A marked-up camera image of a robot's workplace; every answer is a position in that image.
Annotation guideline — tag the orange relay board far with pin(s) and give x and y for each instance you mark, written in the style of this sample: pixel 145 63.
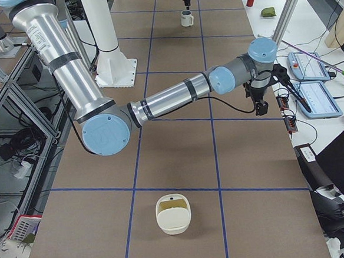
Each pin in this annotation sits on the orange relay board far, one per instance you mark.
pixel 282 102

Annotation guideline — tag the orange relay board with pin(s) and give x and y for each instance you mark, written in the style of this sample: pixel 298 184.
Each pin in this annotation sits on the orange relay board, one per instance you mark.
pixel 282 102
pixel 290 124

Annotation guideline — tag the near blue teach pendant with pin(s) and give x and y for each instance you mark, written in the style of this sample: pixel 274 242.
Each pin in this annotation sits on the near blue teach pendant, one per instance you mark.
pixel 319 100

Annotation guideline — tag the white mug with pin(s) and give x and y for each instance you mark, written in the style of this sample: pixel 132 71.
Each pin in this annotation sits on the white mug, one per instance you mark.
pixel 187 18

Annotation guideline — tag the green bean bag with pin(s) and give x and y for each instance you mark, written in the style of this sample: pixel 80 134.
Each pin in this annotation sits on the green bean bag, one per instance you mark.
pixel 268 12

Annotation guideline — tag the orange relay board near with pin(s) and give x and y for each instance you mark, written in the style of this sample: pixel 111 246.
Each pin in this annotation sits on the orange relay board near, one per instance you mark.
pixel 290 124

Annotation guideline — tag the white camera pedestal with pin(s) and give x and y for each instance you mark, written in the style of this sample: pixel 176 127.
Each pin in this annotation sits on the white camera pedestal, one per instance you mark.
pixel 113 68

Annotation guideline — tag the green handled reach grabber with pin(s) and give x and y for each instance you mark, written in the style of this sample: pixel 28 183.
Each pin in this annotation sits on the green handled reach grabber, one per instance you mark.
pixel 314 57

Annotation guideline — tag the white basket with paper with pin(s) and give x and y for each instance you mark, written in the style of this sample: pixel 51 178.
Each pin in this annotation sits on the white basket with paper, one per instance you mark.
pixel 24 225

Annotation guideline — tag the aluminium frame post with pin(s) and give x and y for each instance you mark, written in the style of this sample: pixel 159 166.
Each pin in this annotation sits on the aluminium frame post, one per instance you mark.
pixel 284 9

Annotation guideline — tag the blue teach pendant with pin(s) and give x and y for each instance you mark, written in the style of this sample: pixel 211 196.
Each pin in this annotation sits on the blue teach pendant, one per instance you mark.
pixel 319 100
pixel 306 68

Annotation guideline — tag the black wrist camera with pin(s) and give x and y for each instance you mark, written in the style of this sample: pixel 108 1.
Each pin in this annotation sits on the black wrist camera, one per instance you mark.
pixel 261 108

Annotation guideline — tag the cream plastic bin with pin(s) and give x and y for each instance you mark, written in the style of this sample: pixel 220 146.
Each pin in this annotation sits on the cream plastic bin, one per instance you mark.
pixel 173 214

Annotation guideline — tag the far blue teach pendant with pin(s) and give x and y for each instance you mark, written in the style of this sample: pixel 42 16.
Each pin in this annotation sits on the far blue teach pendant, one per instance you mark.
pixel 306 68

